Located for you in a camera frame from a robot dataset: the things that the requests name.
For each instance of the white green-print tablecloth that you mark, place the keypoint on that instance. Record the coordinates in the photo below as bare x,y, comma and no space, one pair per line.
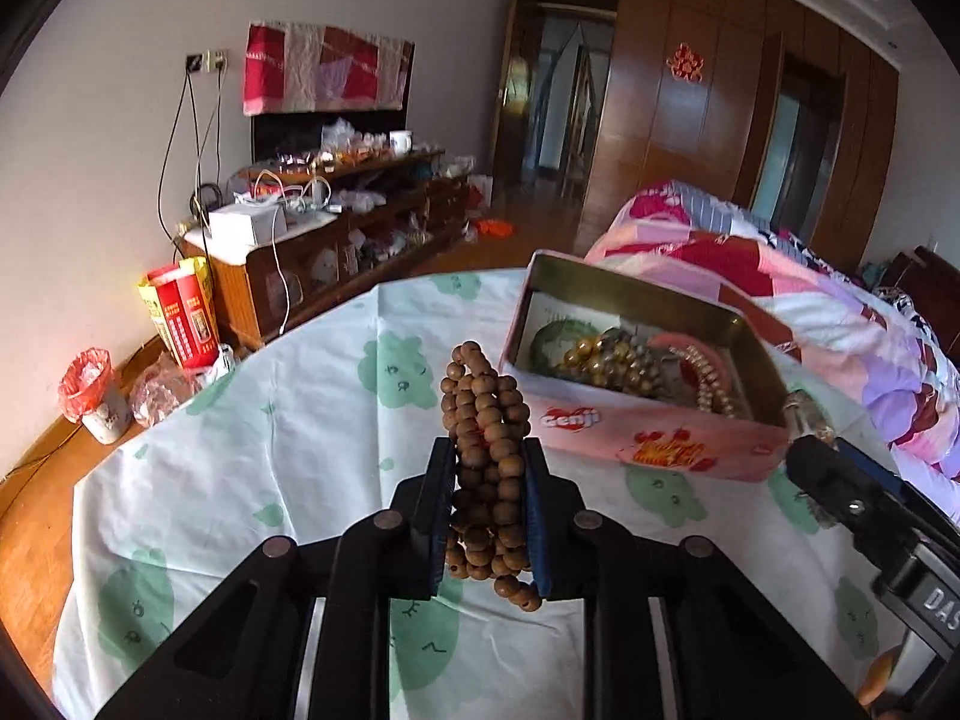
262,450

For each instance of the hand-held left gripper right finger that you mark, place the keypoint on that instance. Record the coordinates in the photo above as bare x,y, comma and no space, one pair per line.
536,521

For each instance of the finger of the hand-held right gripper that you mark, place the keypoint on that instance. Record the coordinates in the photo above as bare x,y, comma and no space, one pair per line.
840,484
900,480

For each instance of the clear plastic bag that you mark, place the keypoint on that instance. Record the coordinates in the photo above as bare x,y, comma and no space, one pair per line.
165,394

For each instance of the green jade bangle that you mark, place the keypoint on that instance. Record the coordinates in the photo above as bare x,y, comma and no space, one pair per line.
544,345

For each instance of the white cardboard box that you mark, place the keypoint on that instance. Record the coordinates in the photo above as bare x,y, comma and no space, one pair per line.
240,225

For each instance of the open wooden door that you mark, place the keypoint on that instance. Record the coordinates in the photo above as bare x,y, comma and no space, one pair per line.
517,105

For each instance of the pink tin box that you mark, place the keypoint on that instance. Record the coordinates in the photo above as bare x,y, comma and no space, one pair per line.
675,442

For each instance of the person's right hand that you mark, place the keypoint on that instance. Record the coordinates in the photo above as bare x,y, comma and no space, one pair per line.
877,679

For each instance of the red paper decoration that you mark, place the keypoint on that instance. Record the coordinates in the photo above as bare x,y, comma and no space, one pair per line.
685,61

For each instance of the wall power socket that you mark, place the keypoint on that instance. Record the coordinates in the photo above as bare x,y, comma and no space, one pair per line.
206,61

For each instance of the dark wooden headboard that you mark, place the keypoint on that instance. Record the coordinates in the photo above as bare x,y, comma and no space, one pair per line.
911,274

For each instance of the wooden television cabinet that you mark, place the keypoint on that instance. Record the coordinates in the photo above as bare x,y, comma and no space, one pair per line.
247,292

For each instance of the red and pink cloth cover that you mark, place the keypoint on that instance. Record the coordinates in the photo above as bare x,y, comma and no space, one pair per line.
315,64

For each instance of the silver bangle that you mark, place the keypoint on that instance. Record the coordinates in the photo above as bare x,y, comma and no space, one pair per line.
806,412

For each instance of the black television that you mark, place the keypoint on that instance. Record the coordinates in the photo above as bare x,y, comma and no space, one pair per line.
285,131

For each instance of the brown wooden bead mala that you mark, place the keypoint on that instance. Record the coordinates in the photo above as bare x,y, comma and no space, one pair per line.
487,427

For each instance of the pink patchwork quilt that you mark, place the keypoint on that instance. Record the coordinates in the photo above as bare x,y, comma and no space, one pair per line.
825,300

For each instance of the red yellow gift box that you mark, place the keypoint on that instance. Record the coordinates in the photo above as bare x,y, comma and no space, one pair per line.
180,315

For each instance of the bin with red bag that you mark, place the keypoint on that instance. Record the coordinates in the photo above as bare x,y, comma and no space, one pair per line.
90,390

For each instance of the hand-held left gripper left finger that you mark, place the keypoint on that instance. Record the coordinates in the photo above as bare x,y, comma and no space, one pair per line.
439,517

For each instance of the brown wooden wardrobe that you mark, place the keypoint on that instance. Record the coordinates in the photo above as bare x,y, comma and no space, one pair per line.
675,150

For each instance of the pink bangle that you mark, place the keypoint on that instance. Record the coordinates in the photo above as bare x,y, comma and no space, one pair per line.
690,337

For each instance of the white mug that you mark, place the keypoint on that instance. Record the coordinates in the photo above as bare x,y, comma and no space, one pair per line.
400,142

